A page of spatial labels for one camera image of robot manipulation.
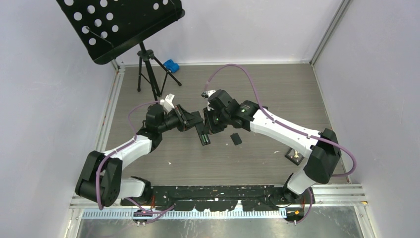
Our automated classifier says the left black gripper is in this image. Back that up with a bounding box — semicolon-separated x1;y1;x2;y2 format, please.
157;105;203;133

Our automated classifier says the dark green battery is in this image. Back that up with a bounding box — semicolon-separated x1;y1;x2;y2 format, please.
201;133;210;145

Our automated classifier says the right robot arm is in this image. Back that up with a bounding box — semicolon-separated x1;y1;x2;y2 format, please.
202;89;342;204

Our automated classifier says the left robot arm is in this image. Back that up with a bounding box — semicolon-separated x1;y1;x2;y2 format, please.
75;104;209;209

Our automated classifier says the blue plastic object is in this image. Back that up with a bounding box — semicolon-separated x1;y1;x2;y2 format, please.
163;59;180;73

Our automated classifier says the black tripod stand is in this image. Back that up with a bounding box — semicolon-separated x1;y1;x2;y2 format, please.
137;42;182;100

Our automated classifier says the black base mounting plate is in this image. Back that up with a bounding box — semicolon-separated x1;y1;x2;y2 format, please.
144;184;296;213

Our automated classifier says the black perforated music stand desk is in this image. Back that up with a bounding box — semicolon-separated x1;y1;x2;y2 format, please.
57;0;185;65

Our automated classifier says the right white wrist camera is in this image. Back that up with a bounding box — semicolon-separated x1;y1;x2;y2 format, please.
201;90;216;99

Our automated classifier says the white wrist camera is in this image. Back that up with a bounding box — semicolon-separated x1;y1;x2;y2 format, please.
159;94;175;113
201;90;216;99

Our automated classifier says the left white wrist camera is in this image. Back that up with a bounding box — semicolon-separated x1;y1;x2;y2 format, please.
159;94;175;113

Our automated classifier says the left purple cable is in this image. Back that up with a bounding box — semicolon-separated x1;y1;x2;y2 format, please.
96;101;160;211

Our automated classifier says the small black square frame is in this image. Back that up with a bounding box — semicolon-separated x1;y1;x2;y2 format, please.
285;148;304;166

